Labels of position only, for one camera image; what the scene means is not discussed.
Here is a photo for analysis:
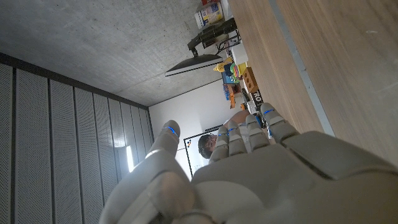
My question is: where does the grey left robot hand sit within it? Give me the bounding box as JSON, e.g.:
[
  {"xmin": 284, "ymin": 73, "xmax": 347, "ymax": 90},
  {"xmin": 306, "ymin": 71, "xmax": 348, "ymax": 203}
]
[{"xmin": 98, "ymin": 102, "xmax": 398, "ymax": 224}]

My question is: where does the seated person in white t-shirt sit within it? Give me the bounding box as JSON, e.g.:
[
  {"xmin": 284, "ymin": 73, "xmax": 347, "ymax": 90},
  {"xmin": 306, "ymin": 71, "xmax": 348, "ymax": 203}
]
[{"xmin": 198, "ymin": 109, "xmax": 251, "ymax": 160}]

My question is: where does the black box with white letters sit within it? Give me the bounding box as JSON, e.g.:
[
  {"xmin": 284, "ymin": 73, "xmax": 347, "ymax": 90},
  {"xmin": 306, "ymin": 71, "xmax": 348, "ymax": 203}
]
[{"xmin": 250, "ymin": 89, "xmax": 264, "ymax": 111}]

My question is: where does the orange crate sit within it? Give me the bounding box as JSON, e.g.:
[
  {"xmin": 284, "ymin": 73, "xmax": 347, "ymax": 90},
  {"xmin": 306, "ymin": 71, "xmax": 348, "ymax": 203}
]
[{"xmin": 226, "ymin": 83, "xmax": 243, "ymax": 110}]

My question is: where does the brown block with holes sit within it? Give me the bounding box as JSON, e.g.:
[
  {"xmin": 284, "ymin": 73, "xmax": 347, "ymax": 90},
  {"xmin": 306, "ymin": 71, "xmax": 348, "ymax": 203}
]
[{"xmin": 242, "ymin": 67, "xmax": 259, "ymax": 93}]

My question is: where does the white rectangular box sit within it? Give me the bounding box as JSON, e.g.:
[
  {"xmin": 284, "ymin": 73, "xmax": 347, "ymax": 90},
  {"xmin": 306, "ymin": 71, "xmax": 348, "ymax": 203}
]
[{"xmin": 230, "ymin": 43, "xmax": 249, "ymax": 65}]

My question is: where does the ceiling light strip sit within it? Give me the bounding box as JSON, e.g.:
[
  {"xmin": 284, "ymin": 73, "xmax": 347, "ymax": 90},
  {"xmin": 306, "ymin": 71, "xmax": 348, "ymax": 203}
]
[{"xmin": 126, "ymin": 145, "xmax": 134, "ymax": 174}]

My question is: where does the black computer monitor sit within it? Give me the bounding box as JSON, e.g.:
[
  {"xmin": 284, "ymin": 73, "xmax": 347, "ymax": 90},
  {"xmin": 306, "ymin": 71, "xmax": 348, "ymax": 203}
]
[{"xmin": 164, "ymin": 54, "xmax": 224, "ymax": 77}]

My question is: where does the black monitor stand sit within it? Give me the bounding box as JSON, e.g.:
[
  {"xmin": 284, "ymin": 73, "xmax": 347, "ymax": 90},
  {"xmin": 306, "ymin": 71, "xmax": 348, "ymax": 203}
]
[{"xmin": 187, "ymin": 17, "xmax": 242, "ymax": 58}]

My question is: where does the yellow labelled container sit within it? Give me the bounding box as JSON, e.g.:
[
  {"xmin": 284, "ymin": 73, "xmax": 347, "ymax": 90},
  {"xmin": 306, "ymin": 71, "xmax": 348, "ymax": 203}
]
[{"xmin": 194, "ymin": 1, "xmax": 224, "ymax": 30}]

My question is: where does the colourful stacking ring toy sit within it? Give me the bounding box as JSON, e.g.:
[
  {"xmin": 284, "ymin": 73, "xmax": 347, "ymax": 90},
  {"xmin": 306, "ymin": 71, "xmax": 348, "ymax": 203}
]
[{"xmin": 229, "ymin": 62, "xmax": 248, "ymax": 78}]

